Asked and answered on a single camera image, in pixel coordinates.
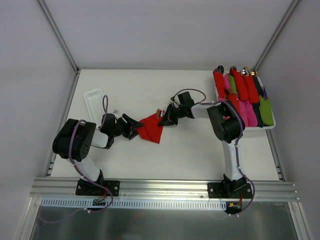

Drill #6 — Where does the copper knife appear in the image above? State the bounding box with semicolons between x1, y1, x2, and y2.
156;108;162;118

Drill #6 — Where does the red paper napkin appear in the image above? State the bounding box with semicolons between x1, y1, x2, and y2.
136;113;164;144

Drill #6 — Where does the silver ornate spoon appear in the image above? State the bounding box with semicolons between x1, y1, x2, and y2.
160;109;165;117

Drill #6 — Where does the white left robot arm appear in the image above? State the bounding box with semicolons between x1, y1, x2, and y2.
52;113;145;197

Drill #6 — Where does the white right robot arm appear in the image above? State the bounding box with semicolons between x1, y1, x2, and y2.
158;91;247;198

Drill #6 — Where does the black rolled napkin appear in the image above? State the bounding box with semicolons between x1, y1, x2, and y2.
252;76;267;128

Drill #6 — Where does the green rolled napkin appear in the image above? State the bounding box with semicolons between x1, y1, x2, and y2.
259;95;274;126

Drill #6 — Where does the white perforated utensil basket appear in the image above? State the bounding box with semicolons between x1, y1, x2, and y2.
83;88;105;125

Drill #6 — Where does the white tray of rolled napkins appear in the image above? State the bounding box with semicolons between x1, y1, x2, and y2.
212;65;276;131

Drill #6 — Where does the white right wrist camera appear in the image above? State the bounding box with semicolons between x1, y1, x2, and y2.
171;98;180;108

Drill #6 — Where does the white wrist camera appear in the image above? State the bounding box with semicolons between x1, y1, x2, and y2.
171;98;180;108
112;109;121;119

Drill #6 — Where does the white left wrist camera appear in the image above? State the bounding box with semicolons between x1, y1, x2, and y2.
112;109;121;119

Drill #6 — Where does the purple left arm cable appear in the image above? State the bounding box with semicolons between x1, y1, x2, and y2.
37;94;115;223

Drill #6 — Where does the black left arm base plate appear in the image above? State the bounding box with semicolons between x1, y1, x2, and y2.
75;179;120;197

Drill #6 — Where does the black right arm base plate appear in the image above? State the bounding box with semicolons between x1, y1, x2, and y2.
207;181;253;199

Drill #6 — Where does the white slotted cable duct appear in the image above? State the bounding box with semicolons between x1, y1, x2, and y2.
39;197;227;211

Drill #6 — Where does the aluminium front rail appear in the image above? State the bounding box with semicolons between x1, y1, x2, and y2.
29;177;301;202

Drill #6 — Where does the left frame post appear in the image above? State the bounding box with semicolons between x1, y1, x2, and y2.
36;0;79;73

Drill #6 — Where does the frame post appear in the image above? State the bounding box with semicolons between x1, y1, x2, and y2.
36;0;79;73
253;0;301;71

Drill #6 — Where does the right frame post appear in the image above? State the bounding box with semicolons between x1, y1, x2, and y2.
253;0;301;71

